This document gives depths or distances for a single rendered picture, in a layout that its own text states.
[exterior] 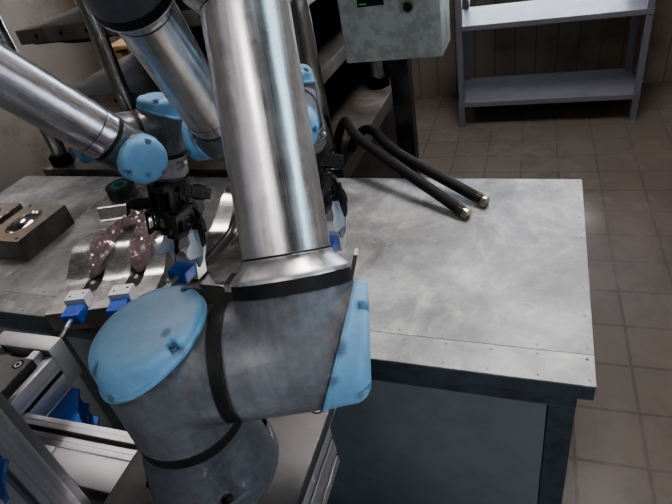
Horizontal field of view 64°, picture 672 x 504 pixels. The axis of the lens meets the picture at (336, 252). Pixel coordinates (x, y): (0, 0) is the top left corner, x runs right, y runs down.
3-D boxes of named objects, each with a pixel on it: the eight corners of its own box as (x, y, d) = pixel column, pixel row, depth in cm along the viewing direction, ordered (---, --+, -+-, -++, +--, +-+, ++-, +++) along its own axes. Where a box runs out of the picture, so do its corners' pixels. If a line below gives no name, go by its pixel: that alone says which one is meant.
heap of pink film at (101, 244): (150, 270, 130) (138, 244, 125) (82, 279, 132) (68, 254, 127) (177, 214, 151) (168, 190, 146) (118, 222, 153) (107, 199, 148)
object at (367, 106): (345, 185, 175) (342, 169, 172) (48, 182, 220) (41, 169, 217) (400, 90, 238) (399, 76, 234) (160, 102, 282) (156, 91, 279)
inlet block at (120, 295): (123, 340, 115) (113, 322, 112) (101, 342, 116) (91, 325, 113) (142, 300, 126) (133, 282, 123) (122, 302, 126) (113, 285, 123)
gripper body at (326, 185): (293, 216, 106) (279, 161, 99) (308, 194, 112) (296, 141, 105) (328, 217, 103) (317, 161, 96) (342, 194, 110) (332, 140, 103)
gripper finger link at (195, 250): (187, 277, 111) (172, 238, 107) (202, 263, 116) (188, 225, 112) (199, 277, 110) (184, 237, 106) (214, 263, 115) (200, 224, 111)
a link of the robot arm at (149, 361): (146, 376, 61) (96, 286, 54) (260, 358, 61) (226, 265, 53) (116, 471, 52) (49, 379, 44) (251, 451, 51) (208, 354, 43)
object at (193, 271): (174, 304, 109) (170, 283, 106) (153, 300, 110) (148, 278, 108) (207, 271, 120) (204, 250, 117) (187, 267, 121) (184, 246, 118)
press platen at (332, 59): (312, 97, 171) (309, 82, 168) (53, 110, 209) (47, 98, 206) (371, 30, 226) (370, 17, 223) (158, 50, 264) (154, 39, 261)
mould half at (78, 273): (158, 319, 123) (140, 283, 117) (54, 332, 126) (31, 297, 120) (205, 207, 164) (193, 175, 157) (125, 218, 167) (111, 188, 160)
